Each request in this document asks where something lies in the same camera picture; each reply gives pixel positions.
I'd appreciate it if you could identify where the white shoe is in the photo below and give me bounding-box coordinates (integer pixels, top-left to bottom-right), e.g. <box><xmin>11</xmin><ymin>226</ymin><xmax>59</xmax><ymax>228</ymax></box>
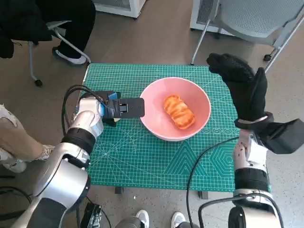
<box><xmin>171</xmin><ymin>211</ymin><xmax>186</xmax><ymax>228</ymax></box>
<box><xmin>135</xmin><ymin>209</ymin><xmax>150</xmax><ymax>228</ymax></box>

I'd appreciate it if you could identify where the grey mesh office chair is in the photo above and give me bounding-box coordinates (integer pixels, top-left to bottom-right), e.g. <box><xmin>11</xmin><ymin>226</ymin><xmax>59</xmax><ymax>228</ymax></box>
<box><xmin>190</xmin><ymin>0</ymin><xmax>304</xmax><ymax>73</ymax></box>

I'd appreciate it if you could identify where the person in beige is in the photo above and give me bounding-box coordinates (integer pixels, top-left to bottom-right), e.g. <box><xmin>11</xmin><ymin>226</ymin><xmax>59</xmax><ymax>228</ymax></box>
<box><xmin>0</xmin><ymin>103</ymin><xmax>57</xmax><ymax>173</ymax></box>

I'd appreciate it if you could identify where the pink bowl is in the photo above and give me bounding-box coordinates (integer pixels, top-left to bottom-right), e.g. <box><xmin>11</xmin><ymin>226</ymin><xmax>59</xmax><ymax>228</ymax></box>
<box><xmin>139</xmin><ymin>77</ymin><xmax>212</xmax><ymax>142</ymax></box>

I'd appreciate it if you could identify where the black electronic device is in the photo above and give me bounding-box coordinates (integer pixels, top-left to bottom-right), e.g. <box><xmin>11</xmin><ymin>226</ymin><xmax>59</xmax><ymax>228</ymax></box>
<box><xmin>79</xmin><ymin>201</ymin><xmax>103</xmax><ymax>228</ymax></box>

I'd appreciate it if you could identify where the white cabinet with perforated side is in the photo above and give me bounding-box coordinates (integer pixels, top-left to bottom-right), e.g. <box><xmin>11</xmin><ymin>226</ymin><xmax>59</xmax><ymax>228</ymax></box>
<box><xmin>190</xmin><ymin>0</ymin><xmax>235</xmax><ymax>36</ymax></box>

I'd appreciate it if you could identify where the white cabinet with glass front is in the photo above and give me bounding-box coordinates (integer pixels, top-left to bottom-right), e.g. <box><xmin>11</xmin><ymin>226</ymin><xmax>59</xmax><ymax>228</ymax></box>
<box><xmin>92</xmin><ymin>0</ymin><xmax>148</xmax><ymax>19</ymax></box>

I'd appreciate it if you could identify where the braided rectangular toy bread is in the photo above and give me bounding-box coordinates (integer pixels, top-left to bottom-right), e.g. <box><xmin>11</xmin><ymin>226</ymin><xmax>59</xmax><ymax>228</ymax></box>
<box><xmin>163</xmin><ymin>94</ymin><xmax>196</xmax><ymax>130</ymax></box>

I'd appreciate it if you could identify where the black left robot hand blue tape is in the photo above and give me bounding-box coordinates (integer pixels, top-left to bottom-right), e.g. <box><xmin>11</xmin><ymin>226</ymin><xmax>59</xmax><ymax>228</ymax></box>
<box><xmin>91</xmin><ymin>90</ymin><xmax>122</xmax><ymax>128</ymax></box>

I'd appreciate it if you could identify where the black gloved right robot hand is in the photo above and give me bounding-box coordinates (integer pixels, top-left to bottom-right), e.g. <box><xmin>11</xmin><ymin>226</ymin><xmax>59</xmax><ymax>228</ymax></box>
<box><xmin>206</xmin><ymin>52</ymin><xmax>268</xmax><ymax>122</ymax></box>

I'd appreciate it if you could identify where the black floor cable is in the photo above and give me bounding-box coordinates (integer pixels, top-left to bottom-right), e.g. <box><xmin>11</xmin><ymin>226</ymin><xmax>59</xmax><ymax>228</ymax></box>
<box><xmin>0</xmin><ymin>186</ymin><xmax>33</xmax><ymax>204</ymax></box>

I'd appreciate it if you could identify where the green cutting mat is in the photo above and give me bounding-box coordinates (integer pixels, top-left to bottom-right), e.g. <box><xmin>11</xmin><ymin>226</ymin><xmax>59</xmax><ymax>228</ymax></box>
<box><xmin>82</xmin><ymin>63</ymin><xmax>271</xmax><ymax>192</ymax></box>

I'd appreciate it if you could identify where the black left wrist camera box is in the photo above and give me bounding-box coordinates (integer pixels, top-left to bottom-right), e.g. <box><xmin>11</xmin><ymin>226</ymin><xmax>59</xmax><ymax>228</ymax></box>
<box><xmin>104</xmin><ymin>97</ymin><xmax>145</xmax><ymax>119</ymax></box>

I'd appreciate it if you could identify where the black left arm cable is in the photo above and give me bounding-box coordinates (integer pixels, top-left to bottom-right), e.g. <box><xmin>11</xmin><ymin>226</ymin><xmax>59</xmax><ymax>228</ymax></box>
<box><xmin>61</xmin><ymin>85</ymin><xmax>107</xmax><ymax>137</ymax></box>

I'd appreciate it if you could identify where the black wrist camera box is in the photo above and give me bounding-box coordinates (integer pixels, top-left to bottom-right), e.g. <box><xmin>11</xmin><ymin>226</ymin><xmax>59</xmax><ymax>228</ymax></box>
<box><xmin>104</xmin><ymin>97</ymin><xmax>145</xmax><ymax>119</ymax></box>
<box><xmin>257</xmin><ymin>118</ymin><xmax>304</xmax><ymax>155</ymax></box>

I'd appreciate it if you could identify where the person in black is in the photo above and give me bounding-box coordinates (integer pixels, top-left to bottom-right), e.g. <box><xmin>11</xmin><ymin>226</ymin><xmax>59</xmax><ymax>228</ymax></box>
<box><xmin>0</xmin><ymin>0</ymin><xmax>96</xmax><ymax>65</ymax></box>

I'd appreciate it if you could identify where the grey metal frame chair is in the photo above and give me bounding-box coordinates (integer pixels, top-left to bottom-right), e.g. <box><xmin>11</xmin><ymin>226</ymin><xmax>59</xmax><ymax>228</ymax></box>
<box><xmin>28</xmin><ymin>20</ymin><xmax>92</xmax><ymax>86</ymax></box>

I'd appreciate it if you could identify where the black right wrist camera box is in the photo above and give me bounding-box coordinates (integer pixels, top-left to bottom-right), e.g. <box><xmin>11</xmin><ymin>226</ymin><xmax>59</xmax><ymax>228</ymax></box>
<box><xmin>257</xmin><ymin>118</ymin><xmax>304</xmax><ymax>155</ymax></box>

